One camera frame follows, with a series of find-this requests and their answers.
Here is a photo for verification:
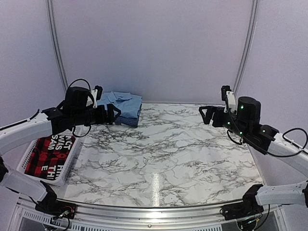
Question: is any blue checked shirt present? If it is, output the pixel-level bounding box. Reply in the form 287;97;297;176
115;109;140;127

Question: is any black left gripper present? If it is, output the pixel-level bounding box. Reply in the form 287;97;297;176
72;103;120;126

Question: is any left aluminium corner post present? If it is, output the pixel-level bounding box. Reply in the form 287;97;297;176
46;0;69;91

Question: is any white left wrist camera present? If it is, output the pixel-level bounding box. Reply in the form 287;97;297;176
91;85;103;108

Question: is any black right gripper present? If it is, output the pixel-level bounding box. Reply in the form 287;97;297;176
199;106;250;140

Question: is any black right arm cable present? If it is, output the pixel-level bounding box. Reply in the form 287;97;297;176
225;98;308;158

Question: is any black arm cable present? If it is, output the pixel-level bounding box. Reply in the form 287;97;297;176
225;98;308;158
26;78;93;121

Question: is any aluminium corner post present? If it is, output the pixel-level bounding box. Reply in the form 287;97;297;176
46;0;69;91
233;0;259;96

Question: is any right aluminium corner post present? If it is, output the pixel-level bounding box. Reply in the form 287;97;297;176
233;0;259;96

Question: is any aluminium front frame rail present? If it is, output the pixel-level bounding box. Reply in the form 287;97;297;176
7;195;289;231

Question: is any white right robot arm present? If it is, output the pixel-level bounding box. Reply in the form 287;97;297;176
199;91;308;216

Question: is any light blue long sleeve shirt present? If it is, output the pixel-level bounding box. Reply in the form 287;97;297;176
97;91;142;118

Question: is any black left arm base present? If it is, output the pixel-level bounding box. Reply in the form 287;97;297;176
35;188;77;219

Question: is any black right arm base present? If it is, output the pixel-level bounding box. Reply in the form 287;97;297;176
220;184;264;220

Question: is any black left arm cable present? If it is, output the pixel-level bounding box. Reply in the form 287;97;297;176
26;78;93;121

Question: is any red black plaid shirt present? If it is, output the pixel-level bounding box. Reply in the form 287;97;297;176
25;135;76;181

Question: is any white plastic laundry basket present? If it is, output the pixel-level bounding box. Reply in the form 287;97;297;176
17;130;81;186

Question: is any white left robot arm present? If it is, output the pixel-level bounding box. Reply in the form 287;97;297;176
0;86;121;214

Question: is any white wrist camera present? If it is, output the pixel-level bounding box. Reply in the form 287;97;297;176
91;85;103;108
221;85;236;113

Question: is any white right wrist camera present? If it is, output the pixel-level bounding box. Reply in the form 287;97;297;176
221;85;236;113

